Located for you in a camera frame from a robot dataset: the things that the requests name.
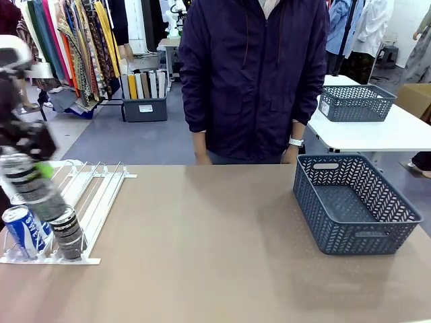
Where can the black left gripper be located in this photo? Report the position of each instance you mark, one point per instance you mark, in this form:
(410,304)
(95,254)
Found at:
(27,139)

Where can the black Pepsi can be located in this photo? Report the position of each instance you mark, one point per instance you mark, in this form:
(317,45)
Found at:
(32,193)
(67,237)

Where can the grey plastic woven basket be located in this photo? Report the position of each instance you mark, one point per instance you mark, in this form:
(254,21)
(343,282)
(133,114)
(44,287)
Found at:
(340,232)
(353,109)

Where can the person's right forearm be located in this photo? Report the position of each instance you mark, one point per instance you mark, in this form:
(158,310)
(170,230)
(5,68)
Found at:
(199,141)

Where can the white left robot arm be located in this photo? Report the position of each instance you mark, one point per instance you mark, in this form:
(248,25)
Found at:
(20,50)

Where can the person's left forearm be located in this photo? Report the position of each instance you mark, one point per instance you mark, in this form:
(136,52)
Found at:
(297,130)

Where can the person's right hand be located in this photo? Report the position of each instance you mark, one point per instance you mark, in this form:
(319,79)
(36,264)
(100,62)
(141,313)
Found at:
(203,158)

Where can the person's left hand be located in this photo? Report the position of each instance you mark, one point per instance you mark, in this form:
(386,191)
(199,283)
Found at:
(290,156)

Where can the grey cloth pile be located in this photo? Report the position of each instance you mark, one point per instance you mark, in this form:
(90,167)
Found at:
(67,101)

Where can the mannequin legs on stand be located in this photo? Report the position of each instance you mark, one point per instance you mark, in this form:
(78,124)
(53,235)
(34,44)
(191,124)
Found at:
(28,96)

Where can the orange hanging garment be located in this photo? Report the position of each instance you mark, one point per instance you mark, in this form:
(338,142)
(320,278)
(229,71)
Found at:
(69,64)

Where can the grey plastic storage bin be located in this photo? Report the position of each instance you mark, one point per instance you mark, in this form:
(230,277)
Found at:
(144,109)

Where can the yellow upright board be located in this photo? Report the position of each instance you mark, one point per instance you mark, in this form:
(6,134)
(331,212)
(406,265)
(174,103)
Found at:
(133,85)

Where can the white upright board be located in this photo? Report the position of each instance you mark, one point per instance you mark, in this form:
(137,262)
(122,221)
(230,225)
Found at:
(139,85)

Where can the patterned hanging garments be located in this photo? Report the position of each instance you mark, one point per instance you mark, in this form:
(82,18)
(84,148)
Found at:
(87,50)

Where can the brown upright board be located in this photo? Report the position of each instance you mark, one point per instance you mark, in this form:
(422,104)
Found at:
(145,85)

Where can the light grey upright board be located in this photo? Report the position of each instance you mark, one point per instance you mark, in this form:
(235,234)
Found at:
(153,84)

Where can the teal hanging garment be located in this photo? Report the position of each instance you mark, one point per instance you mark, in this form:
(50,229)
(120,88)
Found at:
(45,30)

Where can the cream upright board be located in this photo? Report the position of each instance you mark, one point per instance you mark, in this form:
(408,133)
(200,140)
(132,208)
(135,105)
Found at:
(161,84)

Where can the yellow hanging garment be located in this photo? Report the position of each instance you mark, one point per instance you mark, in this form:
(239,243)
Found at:
(107,37)

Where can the maroon mannequin garment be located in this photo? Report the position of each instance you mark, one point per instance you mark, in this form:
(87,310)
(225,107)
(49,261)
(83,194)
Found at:
(8,17)

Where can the grey background work table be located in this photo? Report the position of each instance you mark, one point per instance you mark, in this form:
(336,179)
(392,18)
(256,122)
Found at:
(170,54)

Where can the grey trousers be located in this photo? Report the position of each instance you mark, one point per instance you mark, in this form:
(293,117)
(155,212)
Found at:
(242,160)

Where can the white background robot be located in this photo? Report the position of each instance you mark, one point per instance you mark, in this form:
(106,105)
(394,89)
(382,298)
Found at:
(174,20)

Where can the person in navy jacket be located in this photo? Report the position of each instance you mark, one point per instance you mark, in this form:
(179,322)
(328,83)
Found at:
(249,84)

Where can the white wrist watch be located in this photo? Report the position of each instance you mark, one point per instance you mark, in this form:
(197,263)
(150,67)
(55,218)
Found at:
(296,142)

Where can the pale pink undershirt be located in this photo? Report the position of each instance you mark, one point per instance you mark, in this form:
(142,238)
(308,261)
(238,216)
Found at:
(269,6)

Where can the white folding table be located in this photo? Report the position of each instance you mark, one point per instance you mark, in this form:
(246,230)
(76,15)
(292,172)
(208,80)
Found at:
(370,134)

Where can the black garment stand pole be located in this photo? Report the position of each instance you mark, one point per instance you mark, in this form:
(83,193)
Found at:
(347,37)

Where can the dark patterned skirt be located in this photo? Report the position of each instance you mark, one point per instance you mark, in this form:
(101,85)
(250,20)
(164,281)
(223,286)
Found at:
(360,67)

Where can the grey plastic stool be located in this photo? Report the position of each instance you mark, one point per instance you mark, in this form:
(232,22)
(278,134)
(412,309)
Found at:
(390,55)

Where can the bystander foot with shoe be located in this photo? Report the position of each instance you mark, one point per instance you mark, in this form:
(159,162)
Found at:
(421,163)

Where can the brown cardboard box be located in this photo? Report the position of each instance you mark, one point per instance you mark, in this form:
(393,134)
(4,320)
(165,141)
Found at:
(415,99)

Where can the grey mannequin dress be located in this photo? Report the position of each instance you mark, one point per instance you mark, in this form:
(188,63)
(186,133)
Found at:
(419,57)

